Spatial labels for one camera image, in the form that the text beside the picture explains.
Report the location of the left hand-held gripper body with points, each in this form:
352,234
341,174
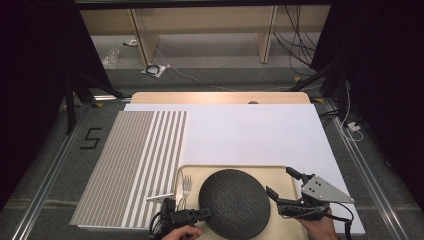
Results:
176,218

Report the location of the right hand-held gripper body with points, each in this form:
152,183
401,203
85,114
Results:
320,190

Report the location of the beige plastic tray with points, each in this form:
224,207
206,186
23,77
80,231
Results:
283,176

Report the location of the silver fork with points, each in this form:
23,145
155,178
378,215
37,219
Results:
187,186

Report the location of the black round plate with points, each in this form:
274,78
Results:
235,205

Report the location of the person's left hand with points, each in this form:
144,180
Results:
181,234

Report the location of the person's right hand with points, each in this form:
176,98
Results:
320,230

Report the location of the white board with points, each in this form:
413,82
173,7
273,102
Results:
250,133

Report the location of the white power adapter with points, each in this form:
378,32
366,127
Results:
353,126

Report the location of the grey white striped placemat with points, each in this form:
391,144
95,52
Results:
133,160

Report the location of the black metal stand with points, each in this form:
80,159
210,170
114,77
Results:
320,75
70,106

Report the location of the black curtain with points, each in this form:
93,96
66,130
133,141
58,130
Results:
386,73
30,73

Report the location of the clear plastic bag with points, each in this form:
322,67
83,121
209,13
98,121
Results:
111,58

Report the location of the aluminium floor rail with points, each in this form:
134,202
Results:
370,180
50,180

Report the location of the light wooden desk frame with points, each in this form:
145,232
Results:
200,20

